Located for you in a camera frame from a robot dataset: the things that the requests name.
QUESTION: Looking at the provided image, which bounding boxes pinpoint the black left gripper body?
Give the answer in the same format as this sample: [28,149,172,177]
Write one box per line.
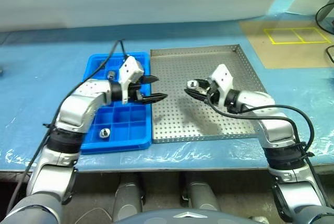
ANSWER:
[128,76,147,102]

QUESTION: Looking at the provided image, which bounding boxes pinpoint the brown cardboard sheet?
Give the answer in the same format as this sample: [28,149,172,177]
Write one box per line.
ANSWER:
[239,19,334,69]

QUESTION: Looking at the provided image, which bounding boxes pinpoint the thin white cable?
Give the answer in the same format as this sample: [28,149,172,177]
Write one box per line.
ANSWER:
[75,206,113,224]

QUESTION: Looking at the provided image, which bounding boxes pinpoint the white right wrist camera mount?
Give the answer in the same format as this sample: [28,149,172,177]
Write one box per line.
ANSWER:
[210,64,233,107]

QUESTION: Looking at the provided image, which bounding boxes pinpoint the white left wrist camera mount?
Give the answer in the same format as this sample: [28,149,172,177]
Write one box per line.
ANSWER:
[118,56,145,104]

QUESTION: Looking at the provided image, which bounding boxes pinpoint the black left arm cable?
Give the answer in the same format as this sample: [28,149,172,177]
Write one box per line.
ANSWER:
[4,39,130,216]

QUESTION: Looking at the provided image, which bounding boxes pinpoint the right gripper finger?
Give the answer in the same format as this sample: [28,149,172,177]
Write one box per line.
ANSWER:
[184,89,210,102]
[193,78,210,89]

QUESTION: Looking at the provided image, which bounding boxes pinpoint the grey rounded cylinder shape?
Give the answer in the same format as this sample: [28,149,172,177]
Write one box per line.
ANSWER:
[180,172,221,213]
[112,173,146,221]

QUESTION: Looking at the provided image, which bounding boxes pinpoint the dark grey curved cover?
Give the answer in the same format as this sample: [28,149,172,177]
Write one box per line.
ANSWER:
[112,207,261,224]

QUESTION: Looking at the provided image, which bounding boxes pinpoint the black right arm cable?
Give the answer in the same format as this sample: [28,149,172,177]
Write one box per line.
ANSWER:
[205,96,334,210]

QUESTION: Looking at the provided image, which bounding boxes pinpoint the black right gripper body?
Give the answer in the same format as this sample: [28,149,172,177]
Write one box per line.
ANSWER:
[200,79,220,105]

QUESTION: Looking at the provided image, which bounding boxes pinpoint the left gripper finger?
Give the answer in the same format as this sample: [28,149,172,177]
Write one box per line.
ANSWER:
[142,75,160,84]
[137,92,169,104]

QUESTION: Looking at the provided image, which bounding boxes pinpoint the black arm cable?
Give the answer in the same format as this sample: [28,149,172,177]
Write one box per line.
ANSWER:
[4,39,130,216]
[205,96,334,210]

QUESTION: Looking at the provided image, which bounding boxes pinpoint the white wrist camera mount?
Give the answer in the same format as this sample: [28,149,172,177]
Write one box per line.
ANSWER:
[118,56,145,104]
[210,64,233,107]

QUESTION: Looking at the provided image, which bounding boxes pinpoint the perforated metal tray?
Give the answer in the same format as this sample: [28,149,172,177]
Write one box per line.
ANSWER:
[150,43,267,144]

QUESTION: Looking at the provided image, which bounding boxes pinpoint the blue compartment parts tray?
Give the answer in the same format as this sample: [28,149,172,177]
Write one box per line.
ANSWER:
[79,51,153,156]

